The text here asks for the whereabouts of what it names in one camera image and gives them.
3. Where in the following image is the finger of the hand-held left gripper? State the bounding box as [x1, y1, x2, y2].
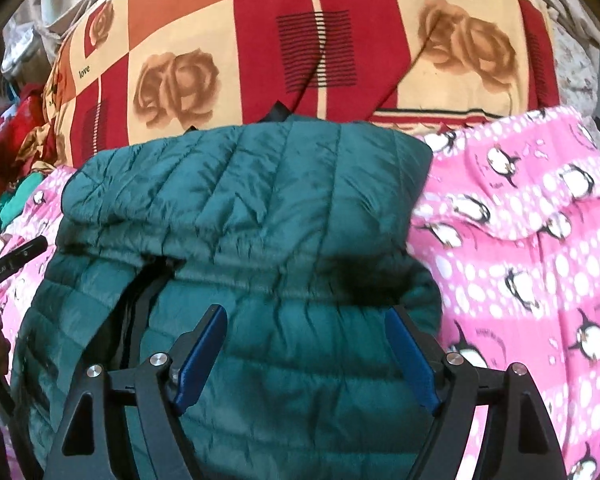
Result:
[10, 237, 49, 267]

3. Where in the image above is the cream lace cloth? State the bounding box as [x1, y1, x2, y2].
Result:
[520, 0, 600, 111]

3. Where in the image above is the green cloth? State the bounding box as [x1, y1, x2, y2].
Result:
[0, 175, 46, 256]

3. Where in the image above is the red checked rose print quilt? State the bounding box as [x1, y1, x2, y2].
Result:
[42, 0, 563, 167]

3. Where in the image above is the green quilted puffer jacket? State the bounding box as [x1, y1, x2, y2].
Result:
[10, 110, 443, 480]

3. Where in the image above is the red printed cloth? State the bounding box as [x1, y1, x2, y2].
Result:
[0, 84, 48, 133]

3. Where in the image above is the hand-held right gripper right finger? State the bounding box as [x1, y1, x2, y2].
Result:
[384, 305, 568, 480]

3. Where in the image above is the gold satin cloth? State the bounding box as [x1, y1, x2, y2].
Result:
[19, 120, 58, 173]

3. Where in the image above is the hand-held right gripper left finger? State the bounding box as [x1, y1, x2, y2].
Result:
[42, 304, 229, 480]

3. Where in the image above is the pink penguin print blanket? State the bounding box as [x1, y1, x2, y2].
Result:
[0, 107, 600, 480]

